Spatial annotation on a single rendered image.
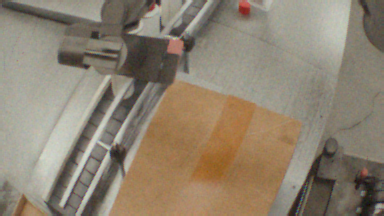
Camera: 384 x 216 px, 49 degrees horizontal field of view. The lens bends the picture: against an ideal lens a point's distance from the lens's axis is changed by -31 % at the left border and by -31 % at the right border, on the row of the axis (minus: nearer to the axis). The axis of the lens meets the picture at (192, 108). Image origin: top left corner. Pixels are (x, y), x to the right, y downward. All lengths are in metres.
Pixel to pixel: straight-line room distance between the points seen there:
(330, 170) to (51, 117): 1.05
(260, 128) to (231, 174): 0.10
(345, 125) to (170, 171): 1.56
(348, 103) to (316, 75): 1.06
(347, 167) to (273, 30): 0.73
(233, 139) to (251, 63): 0.49
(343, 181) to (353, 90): 0.71
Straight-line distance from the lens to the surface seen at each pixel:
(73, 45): 0.77
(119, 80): 1.19
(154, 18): 1.20
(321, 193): 1.88
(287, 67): 1.38
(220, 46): 1.40
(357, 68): 2.61
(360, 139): 2.34
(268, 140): 0.91
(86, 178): 1.15
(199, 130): 0.91
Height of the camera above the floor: 1.89
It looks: 56 degrees down
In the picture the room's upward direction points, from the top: straight up
